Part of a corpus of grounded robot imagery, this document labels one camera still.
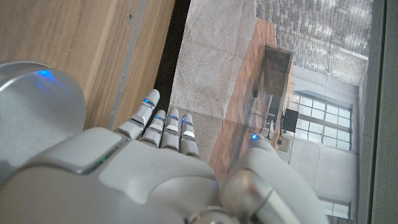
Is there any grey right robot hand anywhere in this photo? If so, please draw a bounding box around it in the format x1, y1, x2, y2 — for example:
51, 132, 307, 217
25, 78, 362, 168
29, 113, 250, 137
0, 88, 331, 224

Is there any silver metal jar lid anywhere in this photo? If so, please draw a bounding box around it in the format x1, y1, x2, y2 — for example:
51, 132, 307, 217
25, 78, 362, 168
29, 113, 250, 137
0, 60, 87, 175

